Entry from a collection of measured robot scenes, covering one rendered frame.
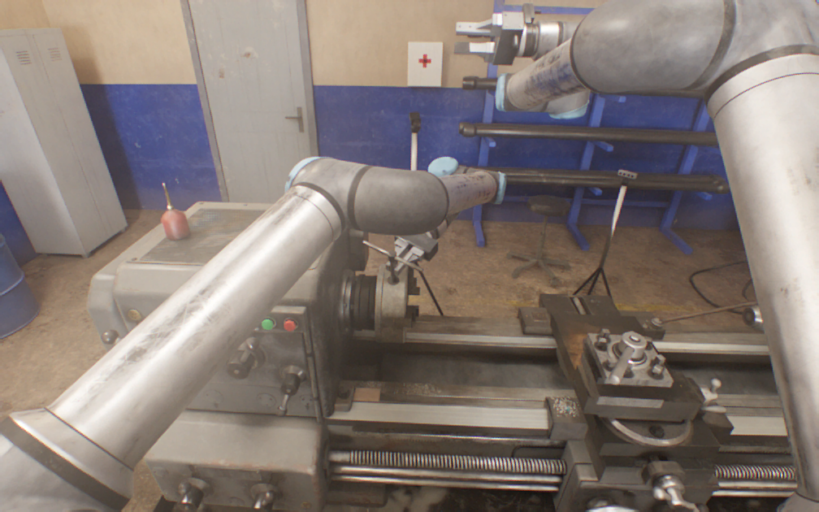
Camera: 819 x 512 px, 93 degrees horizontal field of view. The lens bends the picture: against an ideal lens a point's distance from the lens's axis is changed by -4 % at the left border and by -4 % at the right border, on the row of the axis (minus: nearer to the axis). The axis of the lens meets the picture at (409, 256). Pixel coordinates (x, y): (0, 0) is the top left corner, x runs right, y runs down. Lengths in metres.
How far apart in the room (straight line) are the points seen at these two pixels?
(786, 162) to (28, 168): 4.50
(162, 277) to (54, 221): 3.44
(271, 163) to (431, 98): 1.75
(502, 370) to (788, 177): 1.29
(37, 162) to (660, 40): 4.28
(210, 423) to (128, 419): 0.92
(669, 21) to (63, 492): 0.77
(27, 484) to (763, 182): 0.75
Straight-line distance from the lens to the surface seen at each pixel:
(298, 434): 1.35
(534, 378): 1.68
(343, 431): 1.45
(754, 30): 0.62
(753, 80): 0.59
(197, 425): 1.46
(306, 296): 1.05
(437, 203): 0.71
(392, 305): 1.21
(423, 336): 1.59
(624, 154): 4.65
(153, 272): 1.23
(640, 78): 0.60
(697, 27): 0.58
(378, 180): 0.68
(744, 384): 2.05
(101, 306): 1.34
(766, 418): 1.74
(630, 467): 1.34
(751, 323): 1.70
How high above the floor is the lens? 1.89
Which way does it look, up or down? 30 degrees down
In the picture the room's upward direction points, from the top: 1 degrees clockwise
